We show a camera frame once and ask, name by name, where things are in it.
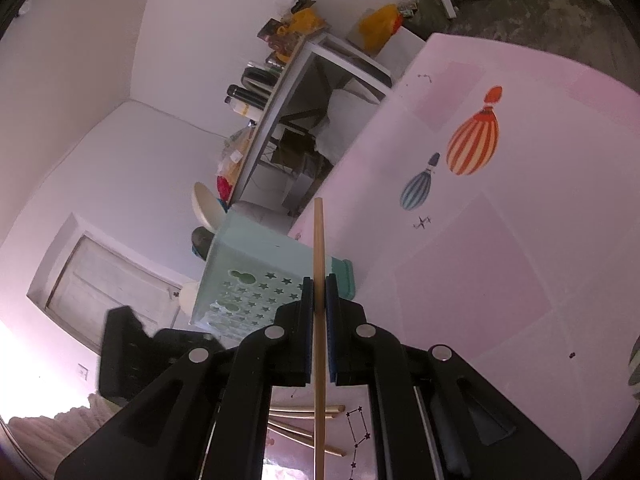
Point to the white plastic sack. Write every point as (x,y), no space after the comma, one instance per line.
(350,120)

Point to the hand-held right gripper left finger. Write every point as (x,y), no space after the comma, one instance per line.
(290,342)

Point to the pink balloon print tablecloth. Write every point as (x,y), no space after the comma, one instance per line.
(500,260)

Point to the clear bag of yellow food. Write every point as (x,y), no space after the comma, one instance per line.
(237,150)

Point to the white box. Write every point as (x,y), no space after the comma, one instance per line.
(405,52)

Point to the white soup spoon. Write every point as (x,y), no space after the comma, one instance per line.
(188,299)

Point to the long wooden chopstick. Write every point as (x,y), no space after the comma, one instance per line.
(318,240)

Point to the white fluffy rug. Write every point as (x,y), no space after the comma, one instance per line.
(50,435)

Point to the pile of snack packets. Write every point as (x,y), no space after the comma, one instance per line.
(295,25)

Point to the dark green spoon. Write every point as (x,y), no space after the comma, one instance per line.
(201,242)

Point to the yellow plastic bag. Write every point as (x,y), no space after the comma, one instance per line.
(380,25)

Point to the white door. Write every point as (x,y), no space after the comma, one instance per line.
(110,280)

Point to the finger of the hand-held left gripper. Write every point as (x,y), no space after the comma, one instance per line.
(185,339)

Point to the black kettle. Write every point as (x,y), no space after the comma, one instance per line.
(262,75)

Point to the red plastic bag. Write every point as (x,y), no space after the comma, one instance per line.
(224,187)

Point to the plastic wrapped white cushion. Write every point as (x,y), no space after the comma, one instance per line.
(265,215)

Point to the black thermos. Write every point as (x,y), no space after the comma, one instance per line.
(247,94)

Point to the white plastic ladle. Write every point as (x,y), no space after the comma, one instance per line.
(205,205)

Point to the white side table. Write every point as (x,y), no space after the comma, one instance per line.
(280,95)

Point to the white bottle yellow label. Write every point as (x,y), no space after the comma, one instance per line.
(245,109)

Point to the teal star-cutout utensil holder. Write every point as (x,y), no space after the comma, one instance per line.
(255,255)

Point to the dark green bag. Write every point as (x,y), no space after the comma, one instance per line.
(425,7)

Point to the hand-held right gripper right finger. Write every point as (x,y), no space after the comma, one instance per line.
(345,345)

